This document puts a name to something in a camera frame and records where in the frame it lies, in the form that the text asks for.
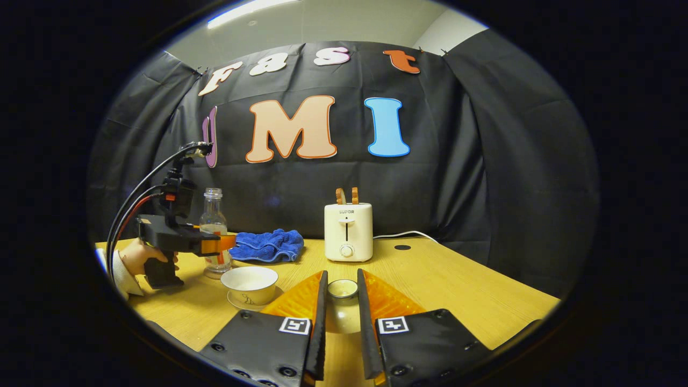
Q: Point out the black backdrop cloth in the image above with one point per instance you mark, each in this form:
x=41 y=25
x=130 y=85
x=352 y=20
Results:
x=484 y=161

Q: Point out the cream ceramic teacup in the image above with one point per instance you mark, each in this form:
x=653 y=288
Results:
x=250 y=287

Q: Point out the cream ceramic saucer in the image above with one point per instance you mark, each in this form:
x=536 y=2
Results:
x=271 y=301

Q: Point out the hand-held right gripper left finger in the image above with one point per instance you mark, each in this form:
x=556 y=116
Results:
x=320 y=333

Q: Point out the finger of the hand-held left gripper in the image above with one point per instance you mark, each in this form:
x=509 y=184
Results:
x=217 y=244

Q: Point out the blue towel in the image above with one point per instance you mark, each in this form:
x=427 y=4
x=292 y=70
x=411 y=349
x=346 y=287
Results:
x=269 y=246

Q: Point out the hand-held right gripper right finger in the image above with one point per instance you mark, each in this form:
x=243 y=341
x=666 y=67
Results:
x=365 y=333

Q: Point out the white toaster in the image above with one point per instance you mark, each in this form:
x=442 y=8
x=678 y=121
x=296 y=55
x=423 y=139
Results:
x=348 y=232

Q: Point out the clear plastic water bottle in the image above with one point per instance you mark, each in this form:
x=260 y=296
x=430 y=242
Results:
x=213 y=215

